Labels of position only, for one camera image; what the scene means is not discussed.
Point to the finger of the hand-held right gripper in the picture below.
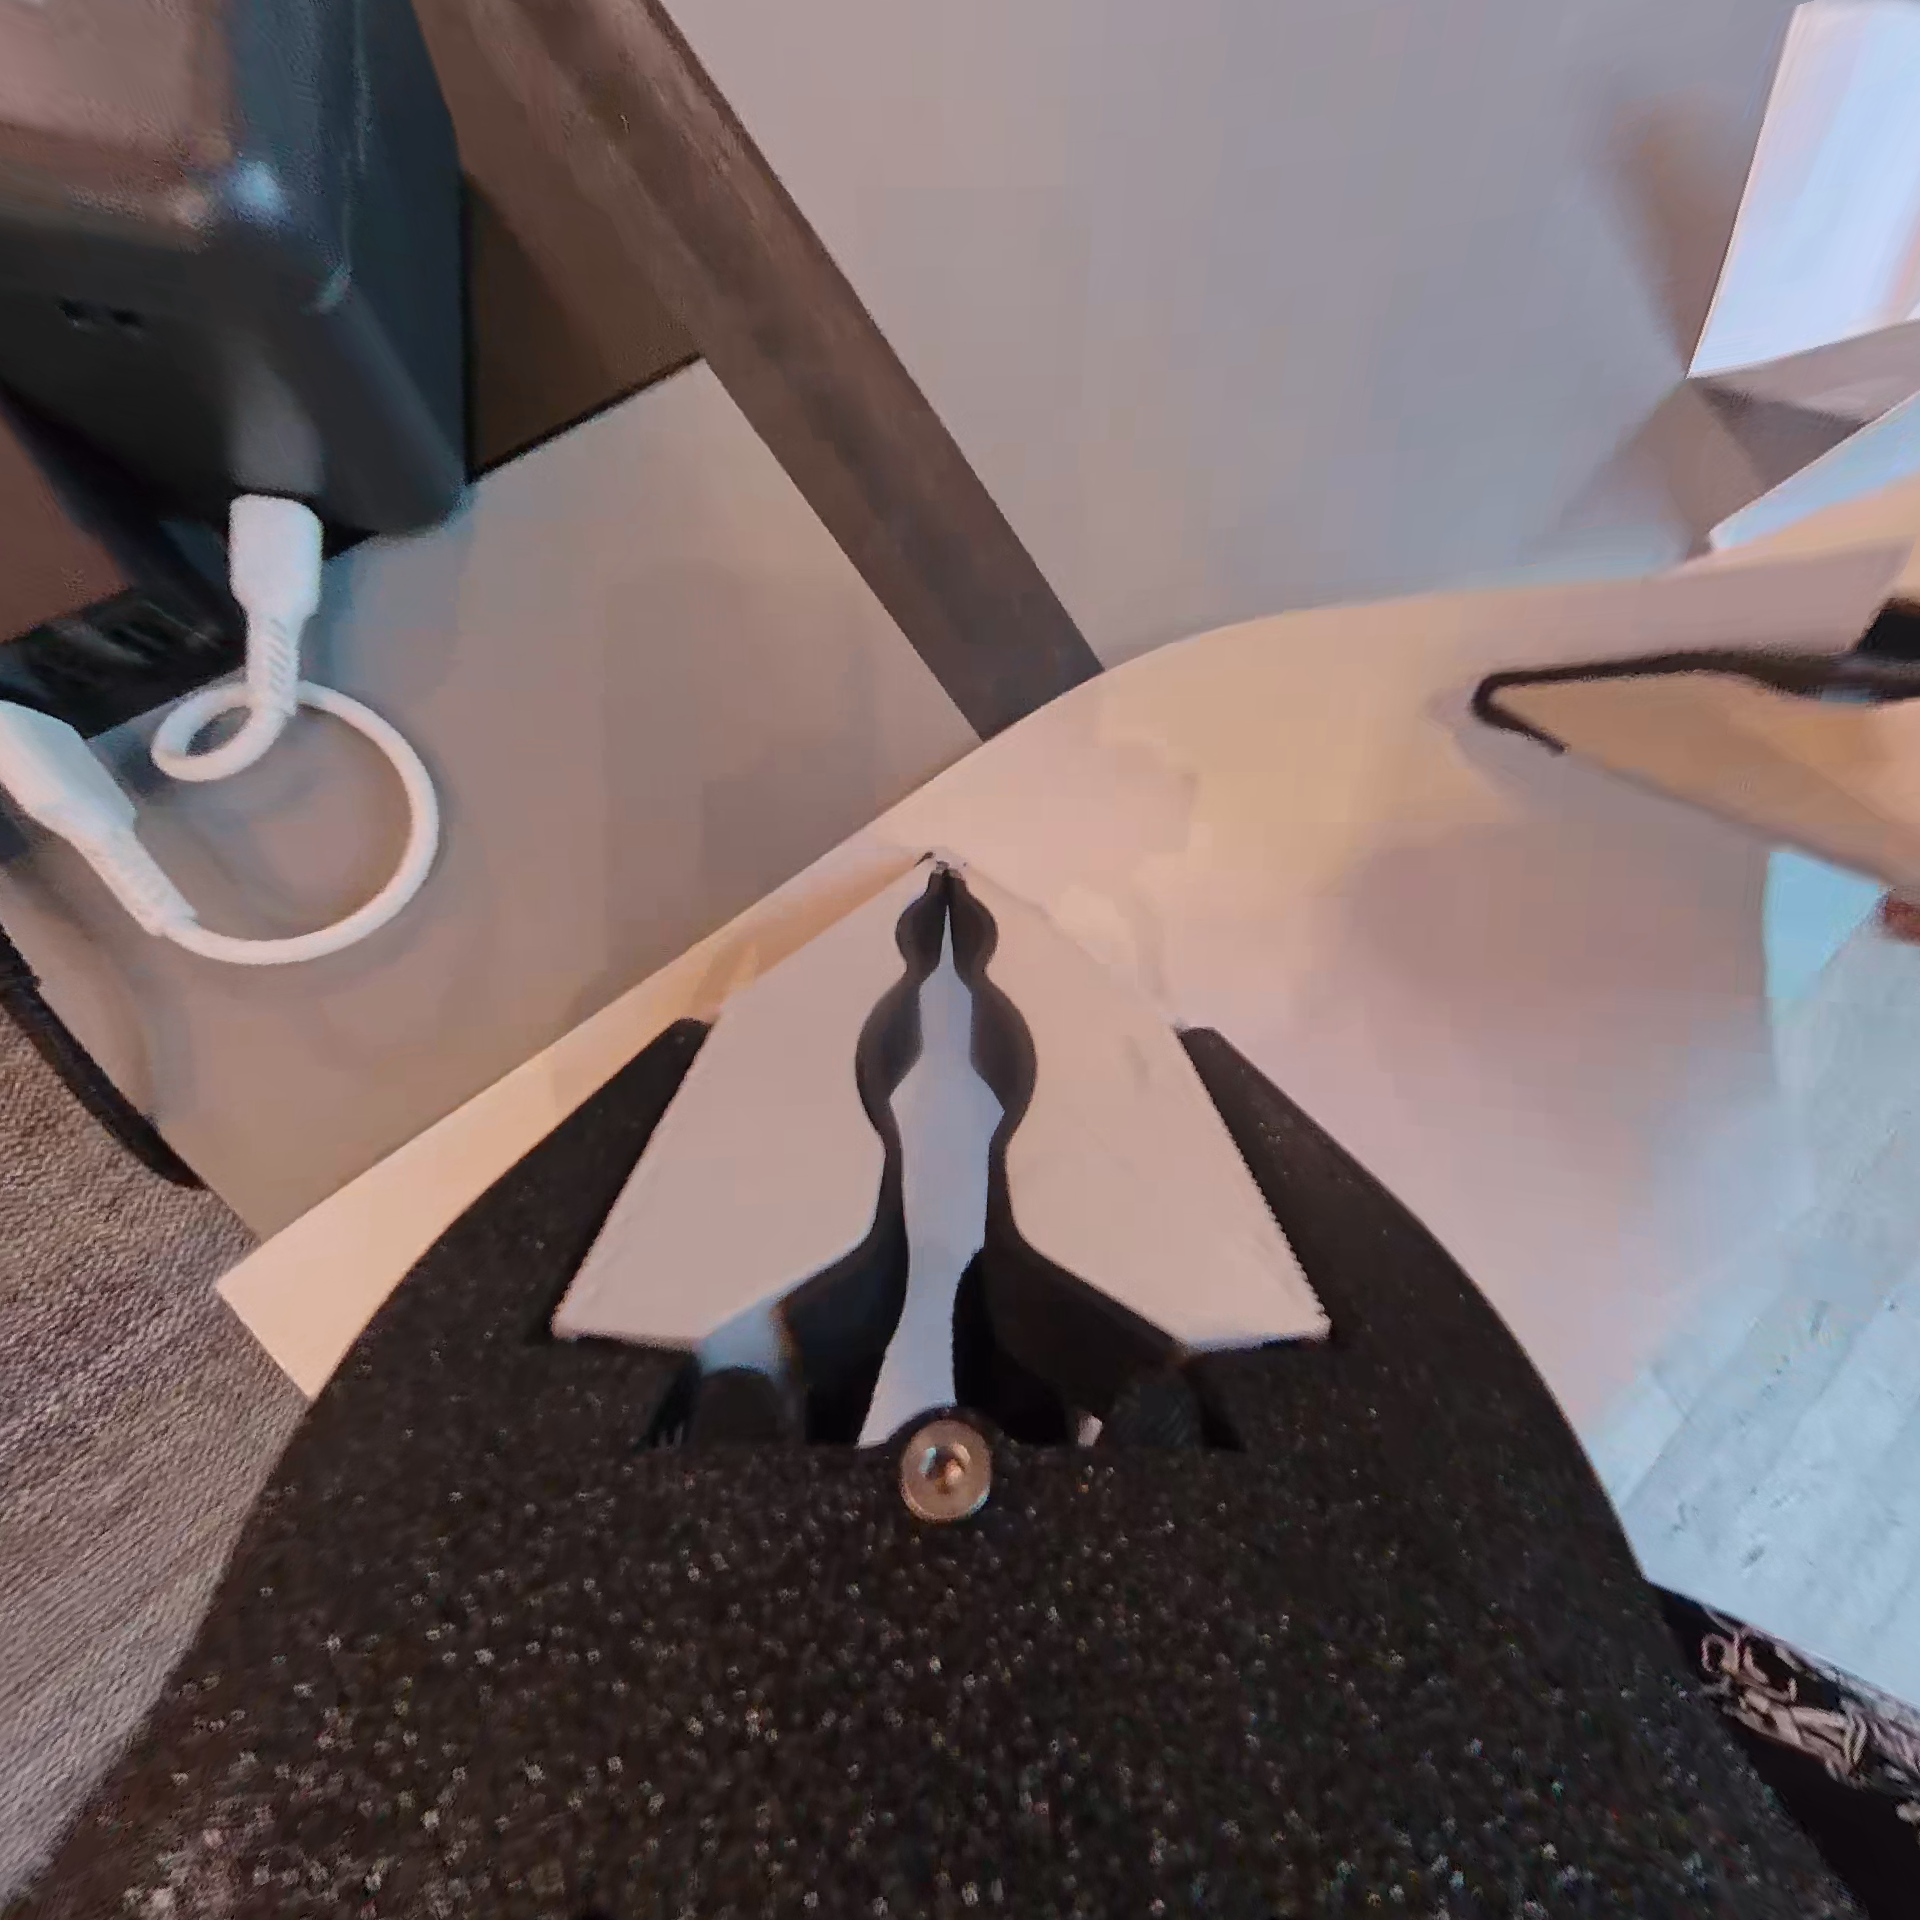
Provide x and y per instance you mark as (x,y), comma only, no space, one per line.
(1770,764)

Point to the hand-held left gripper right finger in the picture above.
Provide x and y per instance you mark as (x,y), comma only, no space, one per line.
(1141,1185)

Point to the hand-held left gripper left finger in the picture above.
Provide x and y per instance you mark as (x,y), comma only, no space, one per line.
(750,1185)

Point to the white paper sheet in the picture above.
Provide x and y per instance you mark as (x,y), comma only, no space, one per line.
(1277,841)

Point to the white desk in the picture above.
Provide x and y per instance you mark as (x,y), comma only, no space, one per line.
(1201,301)

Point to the dark electronic device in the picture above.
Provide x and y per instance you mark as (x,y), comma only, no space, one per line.
(76,662)

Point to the person's black clothing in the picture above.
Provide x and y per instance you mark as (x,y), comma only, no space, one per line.
(1829,1771)

